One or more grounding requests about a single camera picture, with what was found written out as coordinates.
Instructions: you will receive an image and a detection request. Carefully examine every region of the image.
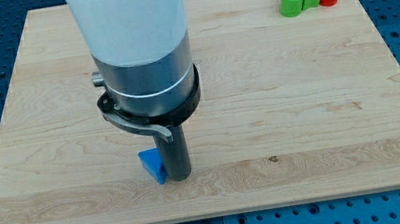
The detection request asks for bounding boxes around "green cylinder block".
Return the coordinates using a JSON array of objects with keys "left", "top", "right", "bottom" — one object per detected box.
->
[{"left": 279, "top": 0, "right": 303, "bottom": 17}]

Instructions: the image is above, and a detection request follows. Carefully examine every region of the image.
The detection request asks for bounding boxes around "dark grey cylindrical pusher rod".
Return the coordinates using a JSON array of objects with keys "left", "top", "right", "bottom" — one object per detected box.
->
[{"left": 154, "top": 124, "right": 192, "bottom": 182}]

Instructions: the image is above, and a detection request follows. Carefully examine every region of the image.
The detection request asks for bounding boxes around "black clamp ring with lever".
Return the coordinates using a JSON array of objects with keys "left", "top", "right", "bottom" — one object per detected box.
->
[{"left": 97, "top": 64, "right": 201, "bottom": 143}]

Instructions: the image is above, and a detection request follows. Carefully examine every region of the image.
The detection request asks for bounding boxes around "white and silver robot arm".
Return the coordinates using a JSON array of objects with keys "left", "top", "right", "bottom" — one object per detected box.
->
[{"left": 65, "top": 0, "right": 200, "bottom": 181}]

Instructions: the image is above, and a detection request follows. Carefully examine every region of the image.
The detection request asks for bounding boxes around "blue triangle block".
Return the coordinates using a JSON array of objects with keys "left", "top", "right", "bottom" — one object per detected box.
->
[{"left": 138, "top": 148, "right": 167, "bottom": 185}]

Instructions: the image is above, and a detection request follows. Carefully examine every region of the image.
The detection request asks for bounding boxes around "wooden board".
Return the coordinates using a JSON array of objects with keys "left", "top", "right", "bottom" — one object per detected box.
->
[{"left": 0, "top": 0, "right": 400, "bottom": 224}]

